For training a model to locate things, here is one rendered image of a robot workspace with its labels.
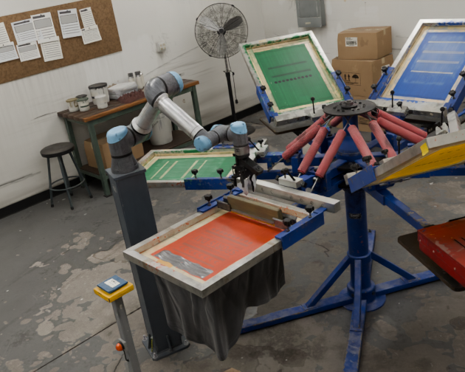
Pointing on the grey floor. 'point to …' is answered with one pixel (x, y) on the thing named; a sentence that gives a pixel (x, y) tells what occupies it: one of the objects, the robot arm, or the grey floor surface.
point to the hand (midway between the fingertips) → (250, 191)
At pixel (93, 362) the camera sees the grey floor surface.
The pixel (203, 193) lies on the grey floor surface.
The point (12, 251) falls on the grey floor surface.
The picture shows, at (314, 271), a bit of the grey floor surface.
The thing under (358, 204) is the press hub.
